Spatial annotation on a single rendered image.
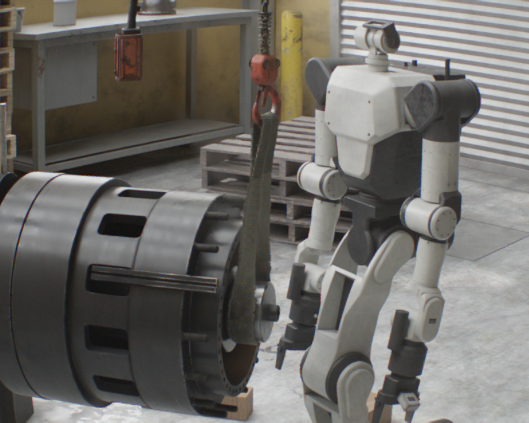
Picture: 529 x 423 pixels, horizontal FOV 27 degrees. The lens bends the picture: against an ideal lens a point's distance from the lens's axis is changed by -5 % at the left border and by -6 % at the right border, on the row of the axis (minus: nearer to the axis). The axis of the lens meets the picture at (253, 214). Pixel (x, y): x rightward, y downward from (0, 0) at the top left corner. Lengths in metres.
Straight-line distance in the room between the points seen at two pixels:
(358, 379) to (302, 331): 0.30
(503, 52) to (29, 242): 5.91
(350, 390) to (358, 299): 0.23
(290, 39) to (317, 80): 5.88
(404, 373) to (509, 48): 5.53
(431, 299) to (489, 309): 2.63
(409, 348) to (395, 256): 0.25
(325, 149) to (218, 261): 0.61
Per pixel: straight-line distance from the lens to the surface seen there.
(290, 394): 4.27
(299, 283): 2.98
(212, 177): 6.41
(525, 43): 7.96
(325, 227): 2.97
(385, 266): 2.76
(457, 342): 4.83
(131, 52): 2.42
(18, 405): 3.94
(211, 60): 9.09
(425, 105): 2.55
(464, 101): 2.58
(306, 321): 3.01
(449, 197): 2.59
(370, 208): 2.74
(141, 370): 2.46
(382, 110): 2.63
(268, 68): 2.40
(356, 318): 2.80
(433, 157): 2.58
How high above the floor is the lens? 1.71
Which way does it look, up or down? 15 degrees down
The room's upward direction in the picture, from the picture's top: straight up
